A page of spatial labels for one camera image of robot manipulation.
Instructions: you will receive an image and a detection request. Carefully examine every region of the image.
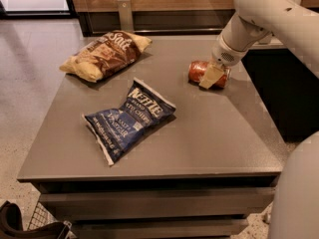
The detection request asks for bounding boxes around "red coke can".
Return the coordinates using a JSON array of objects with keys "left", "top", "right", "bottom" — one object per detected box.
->
[{"left": 188, "top": 61, "right": 230, "bottom": 85}]

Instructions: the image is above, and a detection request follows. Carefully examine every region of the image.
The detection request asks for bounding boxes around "blue Kettle chips bag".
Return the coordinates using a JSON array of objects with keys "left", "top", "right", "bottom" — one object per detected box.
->
[{"left": 83, "top": 78, "right": 176, "bottom": 166}]

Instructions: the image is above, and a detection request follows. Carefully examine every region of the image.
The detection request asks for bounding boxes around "grey cabinet with drawers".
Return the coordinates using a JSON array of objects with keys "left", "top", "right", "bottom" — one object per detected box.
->
[{"left": 18, "top": 36, "right": 287, "bottom": 239}]

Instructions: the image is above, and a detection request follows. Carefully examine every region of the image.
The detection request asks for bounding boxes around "wire mesh basket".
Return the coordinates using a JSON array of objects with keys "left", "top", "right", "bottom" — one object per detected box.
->
[{"left": 27, "top": 202, "right": 72, "bottom": 239}]

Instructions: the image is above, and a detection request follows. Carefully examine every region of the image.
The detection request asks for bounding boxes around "dark brown chair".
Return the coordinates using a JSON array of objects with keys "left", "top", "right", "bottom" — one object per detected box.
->
[{"left": 0, "top": 201, "right": 70, "bottom": 239}]

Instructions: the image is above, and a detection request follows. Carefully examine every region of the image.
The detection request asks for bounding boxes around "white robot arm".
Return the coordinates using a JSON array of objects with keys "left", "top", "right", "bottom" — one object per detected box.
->
[{"left": 212, "top": 0, "right": 319, "bottom": 239}]

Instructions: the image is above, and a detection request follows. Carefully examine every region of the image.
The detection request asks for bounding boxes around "brown yellow chips bag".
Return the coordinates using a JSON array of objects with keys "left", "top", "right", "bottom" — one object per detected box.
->
[{"left": 60, "top": 30, "right": 152, "bottom": 83}]

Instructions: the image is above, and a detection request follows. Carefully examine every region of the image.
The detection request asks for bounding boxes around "left metal bracket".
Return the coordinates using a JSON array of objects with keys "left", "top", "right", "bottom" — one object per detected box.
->
[{"left": 117, "top": 0, "right": 134, "bottom": 33}]

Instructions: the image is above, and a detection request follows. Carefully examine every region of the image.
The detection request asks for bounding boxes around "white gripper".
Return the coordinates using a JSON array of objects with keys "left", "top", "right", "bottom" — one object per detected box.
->
[{"left": 198, "top": 35, "right": 246, "bottom": 89}]

